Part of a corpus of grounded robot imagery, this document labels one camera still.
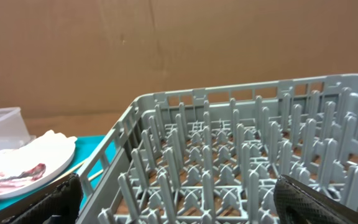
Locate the white paper napkin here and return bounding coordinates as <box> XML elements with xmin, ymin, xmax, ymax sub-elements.
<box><xmin>0</xmin><ymin>130</ymin><xmax>77</xmax><ymax>174</ymax></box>

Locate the wooden chopstick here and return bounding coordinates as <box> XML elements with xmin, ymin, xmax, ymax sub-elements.
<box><xmin>88</xmin><ymin>169</ymin><xmax>104</xmax><ymax>182</ymax></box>
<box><xmin>53</xmin><ymin>159</ymin><xmax>87</xmax><ymax>183</ymax></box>

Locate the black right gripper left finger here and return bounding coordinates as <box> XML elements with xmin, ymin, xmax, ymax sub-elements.
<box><xmin>1</xmin><ymin>174</ymin><xmax>83</xmax><ymax>224</ymax></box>

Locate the red snack wrapper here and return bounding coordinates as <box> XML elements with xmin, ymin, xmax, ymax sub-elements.
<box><xmin>0</xmin><ymin>163</ymin><xmax>46</xmax><ymax>188</ymax></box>

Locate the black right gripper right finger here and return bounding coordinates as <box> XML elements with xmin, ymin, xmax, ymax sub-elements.
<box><xmin>273</xmin><ymin>175</ymin><xmax>358</xmax><ymax>224</ymax></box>

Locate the grey plastic dish rack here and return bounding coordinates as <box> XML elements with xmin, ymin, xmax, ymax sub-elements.
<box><xmin>77</xmin><ymin>74</ymin><xmax>358</xmax><ymax>223</ymax></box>

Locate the large white round plate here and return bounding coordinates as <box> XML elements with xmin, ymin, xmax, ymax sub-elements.
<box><xmin>0</xmin><ymin>131</ymin><xmax>77</xmax><ymax>200</ymax></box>

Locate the clear plastic waste bin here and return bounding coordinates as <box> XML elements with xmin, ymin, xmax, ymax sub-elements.
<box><xmin>0</xmin><ymin>107</ymin><xmax>35</xmax><ymax>151</ymax></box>

